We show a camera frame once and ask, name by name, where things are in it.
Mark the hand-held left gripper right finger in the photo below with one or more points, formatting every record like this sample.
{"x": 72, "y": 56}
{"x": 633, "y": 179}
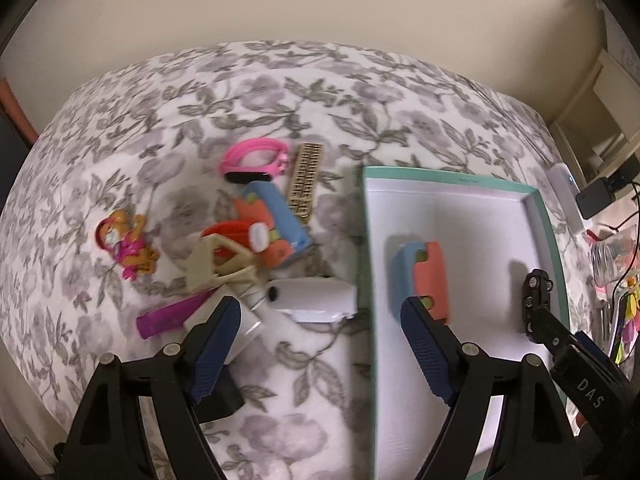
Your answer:
{"x": 425, "y": 355}

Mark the beige plastic toy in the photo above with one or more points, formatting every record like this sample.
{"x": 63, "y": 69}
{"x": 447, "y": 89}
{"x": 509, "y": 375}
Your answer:
{"x": 200, "y": 265}

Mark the grey floral blanket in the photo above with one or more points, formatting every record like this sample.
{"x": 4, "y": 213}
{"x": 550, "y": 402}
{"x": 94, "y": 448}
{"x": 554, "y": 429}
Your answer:
{"x": 300, "y": 100}

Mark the gold patterned metal case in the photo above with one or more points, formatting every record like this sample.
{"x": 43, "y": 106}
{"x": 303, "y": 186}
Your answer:
{"x": 306, "y": 180}

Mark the white power bank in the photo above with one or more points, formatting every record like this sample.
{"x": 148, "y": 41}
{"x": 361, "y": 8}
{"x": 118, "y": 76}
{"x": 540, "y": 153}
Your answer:
{"x": 562, "y": 190}

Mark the dark furniture panel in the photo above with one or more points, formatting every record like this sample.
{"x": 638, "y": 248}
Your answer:
{"x": 10, "y": 160}

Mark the colourful plastic toy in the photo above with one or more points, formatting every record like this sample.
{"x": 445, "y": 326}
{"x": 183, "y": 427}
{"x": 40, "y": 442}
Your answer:
{"x": 631, "y": 310}

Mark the black charger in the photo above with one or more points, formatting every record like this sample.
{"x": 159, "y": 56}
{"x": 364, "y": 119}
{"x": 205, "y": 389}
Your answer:
{"x": 595, "y": 197}

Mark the white smartwatch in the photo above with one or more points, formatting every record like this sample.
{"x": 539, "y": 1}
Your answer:
{"x": 315, "y": 297}

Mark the cartoon figure toy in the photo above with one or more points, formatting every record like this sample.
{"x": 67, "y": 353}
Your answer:
{"x": 125, "y": 250}

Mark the white shelf unit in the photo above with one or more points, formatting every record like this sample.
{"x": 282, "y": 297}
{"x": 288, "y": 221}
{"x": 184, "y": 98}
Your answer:
{"x": 595, "y": 105}

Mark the purple tube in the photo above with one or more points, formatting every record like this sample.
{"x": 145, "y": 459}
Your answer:
{"x": 165, "y": 320}

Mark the clear plastic bottle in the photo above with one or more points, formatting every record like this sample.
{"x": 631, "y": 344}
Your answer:
{"x": 610, "y": 260}

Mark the white box with teal rim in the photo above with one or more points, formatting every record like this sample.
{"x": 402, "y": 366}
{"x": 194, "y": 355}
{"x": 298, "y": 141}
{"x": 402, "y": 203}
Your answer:
{"x": 475, "y": 220}

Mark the black riveted metal tool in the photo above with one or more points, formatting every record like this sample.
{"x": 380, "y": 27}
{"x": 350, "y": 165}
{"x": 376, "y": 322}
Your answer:
{"x": 535, "y": 285}

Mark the pink wristband with black watch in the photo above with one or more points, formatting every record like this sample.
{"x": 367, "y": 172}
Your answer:
{"x": 235, "y": 157}

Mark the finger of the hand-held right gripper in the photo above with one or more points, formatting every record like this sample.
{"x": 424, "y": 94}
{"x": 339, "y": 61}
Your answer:
{"x": 597, "y": 350}
{"x": 585, "y": 385}

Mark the small blue and coral toy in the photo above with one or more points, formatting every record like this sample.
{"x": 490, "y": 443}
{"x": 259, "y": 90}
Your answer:
{"x": 430, "y": 275}

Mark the white ribbed plastic piece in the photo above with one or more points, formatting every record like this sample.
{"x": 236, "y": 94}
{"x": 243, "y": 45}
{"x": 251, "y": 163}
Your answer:
{"x": 247, "y": 327}

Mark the red-brown board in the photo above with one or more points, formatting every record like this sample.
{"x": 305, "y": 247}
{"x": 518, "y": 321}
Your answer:
{"x": 15, "y": 110}

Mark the large blue and orange toy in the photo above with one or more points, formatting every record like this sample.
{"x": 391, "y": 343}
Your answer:
{"x": 275, "y": 210}

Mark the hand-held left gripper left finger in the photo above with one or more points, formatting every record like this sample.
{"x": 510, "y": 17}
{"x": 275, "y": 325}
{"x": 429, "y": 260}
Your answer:
{"x": 215, "y": 355}

